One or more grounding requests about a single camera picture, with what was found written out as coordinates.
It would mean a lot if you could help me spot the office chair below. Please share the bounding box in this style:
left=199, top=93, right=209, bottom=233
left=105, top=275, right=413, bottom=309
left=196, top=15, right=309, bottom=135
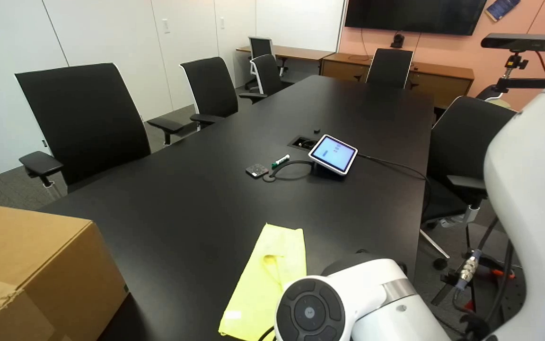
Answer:
left=239, top=55, right=290, bottom=102
left=249, top=36, right=288, bottom=76

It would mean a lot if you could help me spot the far left office chair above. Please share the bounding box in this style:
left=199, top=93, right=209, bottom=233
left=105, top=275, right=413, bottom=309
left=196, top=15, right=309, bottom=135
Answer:
left=249, top=36, right=288, bottom=76

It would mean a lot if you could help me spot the near left black chair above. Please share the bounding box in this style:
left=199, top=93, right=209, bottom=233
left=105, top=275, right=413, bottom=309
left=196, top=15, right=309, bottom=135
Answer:
left=16, top=63, right=152, bottom=190

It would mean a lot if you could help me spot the small black phone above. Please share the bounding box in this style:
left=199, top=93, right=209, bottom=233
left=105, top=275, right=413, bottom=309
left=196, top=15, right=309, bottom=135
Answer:
left=247, top=163, right=271, bottom=178

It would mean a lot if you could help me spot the far end black chair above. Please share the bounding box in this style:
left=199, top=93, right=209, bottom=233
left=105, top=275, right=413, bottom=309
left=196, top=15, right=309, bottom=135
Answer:
left=366, top=49, right=413, bottom=89

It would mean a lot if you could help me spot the green white marker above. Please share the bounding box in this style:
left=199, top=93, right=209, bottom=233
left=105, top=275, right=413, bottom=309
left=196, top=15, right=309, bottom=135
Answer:
left=273, top=154, right=292, bottom=169

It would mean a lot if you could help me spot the tablet on stand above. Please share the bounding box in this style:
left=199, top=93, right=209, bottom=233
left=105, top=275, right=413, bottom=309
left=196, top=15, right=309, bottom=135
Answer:
left=309, top=135, right=358, bottom=176

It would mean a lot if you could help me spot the wall television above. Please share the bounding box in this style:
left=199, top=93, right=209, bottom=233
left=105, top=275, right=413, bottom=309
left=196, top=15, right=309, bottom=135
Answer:
left=345, top=0, right=487, bottom=36

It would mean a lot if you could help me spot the yellow cloth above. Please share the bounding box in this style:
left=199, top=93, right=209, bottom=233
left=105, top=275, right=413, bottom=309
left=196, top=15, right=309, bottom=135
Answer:
left=218, top=224, right=307, bottom=341

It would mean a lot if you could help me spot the black cable on table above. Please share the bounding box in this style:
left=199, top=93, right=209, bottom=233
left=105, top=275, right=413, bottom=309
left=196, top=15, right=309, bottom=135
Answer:
left=264, top=152, right=428, bottom=186

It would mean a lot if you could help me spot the wooden sideboard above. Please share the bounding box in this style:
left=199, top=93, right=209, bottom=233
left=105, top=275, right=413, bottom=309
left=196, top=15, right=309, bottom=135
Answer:
left=321, top=49, right=474, bottom=110

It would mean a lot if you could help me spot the black camera on stand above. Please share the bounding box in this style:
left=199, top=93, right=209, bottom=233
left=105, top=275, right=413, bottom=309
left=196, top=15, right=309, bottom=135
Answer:
left=481, top=34, right=545, bottom=53

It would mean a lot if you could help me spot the cardboard box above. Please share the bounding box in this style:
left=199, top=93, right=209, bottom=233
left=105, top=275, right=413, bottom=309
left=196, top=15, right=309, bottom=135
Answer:
left=0, top=207, right=129, bottom=341

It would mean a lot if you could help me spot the right white-framed chair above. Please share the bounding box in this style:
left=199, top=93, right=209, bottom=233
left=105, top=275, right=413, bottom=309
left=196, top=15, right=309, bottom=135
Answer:
left=421, top=97, right=515, bottom=237

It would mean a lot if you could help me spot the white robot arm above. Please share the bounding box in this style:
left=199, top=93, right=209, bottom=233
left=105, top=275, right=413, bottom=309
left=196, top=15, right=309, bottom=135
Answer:
left=275, top=89, right=545, bottom=341

